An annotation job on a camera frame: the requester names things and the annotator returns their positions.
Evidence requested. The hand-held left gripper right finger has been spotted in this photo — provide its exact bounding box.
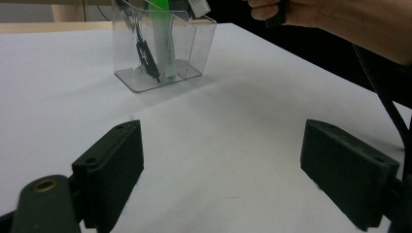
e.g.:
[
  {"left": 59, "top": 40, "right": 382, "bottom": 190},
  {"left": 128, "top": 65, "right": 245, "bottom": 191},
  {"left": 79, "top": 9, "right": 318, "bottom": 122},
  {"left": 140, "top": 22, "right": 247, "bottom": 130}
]
[{"left": 300, "top": 118, "right": 400, "bottom": 231}]

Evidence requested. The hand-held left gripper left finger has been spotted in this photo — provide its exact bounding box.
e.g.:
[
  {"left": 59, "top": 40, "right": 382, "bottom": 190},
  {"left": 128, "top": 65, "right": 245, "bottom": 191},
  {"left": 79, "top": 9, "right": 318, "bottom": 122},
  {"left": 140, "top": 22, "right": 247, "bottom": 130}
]
[{"left": 71, "top": 119, "right": 145, "bottom": 233}]

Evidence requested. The white tube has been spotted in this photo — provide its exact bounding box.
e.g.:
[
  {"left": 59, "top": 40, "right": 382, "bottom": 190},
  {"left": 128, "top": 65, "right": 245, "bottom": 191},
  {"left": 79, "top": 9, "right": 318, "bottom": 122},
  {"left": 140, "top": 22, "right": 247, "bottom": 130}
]
[{"left": 187, "top": 0, "right": 212, "bottom": 19}]

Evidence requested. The clear plastic organizer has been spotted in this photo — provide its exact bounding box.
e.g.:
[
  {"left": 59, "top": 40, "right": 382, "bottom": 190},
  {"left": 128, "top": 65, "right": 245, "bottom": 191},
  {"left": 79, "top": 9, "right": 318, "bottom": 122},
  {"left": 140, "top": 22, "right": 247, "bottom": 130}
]
[{"left": 111, "top": 0, "right": 218, "bottom": 93}]

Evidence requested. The black pen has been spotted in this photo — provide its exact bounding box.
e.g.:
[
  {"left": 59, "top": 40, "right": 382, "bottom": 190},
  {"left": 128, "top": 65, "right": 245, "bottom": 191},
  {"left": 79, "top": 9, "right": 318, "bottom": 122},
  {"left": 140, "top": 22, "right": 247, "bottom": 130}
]
[{"left": 116, "top": 0, "right": 162, "bottom": 83}]

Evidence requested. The light wooden table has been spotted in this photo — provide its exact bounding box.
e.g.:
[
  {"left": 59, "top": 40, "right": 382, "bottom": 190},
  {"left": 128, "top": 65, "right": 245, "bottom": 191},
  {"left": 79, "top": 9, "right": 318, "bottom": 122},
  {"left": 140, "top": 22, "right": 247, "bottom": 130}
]
[{"left": 0, "top": 17, "right": 217, "bottom": 35}]

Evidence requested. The right hand-held gripper cable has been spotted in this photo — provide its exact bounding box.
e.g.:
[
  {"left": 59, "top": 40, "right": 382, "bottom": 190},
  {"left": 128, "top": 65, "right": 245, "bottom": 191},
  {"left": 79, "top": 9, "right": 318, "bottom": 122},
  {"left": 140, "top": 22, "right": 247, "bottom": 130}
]
[{"left": 353, "top": 43, "right": 412, "bottom": 178}]

